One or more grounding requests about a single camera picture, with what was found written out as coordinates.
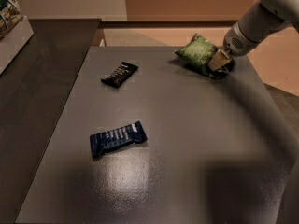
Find snack packets in box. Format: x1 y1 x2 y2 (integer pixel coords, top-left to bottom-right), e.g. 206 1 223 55
0 0 22 40

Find blue rxbar snack bar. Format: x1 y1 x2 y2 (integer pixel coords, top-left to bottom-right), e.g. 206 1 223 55
90 121 148 158

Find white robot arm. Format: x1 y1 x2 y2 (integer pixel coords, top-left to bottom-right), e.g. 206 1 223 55
207 0 299 71

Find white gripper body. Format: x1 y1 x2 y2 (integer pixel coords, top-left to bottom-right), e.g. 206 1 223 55
223 21 259 57

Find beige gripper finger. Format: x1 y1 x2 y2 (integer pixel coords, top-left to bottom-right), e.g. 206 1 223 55
207 49 232 71

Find green jalapeno chip bag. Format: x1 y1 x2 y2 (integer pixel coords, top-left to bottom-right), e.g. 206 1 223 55
175 34 235 79

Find black rxbar chocolate bar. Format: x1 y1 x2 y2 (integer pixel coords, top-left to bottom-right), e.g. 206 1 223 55
101 62 138 89

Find white snack display box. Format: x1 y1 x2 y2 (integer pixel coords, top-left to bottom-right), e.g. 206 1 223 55
0 16 34 75

